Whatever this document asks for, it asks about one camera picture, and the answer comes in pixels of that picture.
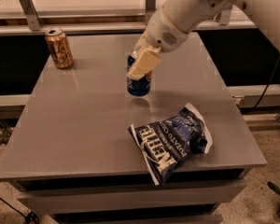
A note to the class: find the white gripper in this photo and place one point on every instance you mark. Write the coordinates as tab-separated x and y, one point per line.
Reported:
165	34

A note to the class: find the blue pepsi can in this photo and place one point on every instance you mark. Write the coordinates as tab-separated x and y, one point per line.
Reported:
139	87

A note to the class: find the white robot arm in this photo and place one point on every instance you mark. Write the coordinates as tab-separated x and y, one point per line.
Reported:
265	14

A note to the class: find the orange soda can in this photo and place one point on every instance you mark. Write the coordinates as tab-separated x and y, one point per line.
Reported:
59	48

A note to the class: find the blue kettle chips bag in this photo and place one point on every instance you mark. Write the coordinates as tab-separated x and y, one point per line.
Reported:
165	145

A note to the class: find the grey table drawer front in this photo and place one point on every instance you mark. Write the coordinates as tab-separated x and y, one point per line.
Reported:
61	201

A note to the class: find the middle metal rail bracket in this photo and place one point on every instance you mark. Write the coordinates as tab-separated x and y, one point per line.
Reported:
150	8

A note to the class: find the metal rail bracket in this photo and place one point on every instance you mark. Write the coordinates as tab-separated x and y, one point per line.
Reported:
33	21
150	8
223	17

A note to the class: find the right metal rail bracket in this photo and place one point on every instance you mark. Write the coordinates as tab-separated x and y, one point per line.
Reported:
223	17

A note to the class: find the left metal rail bracket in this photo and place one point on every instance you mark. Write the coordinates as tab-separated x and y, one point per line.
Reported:
33	21

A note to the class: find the green handled tool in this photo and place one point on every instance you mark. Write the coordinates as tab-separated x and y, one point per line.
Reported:
274	187

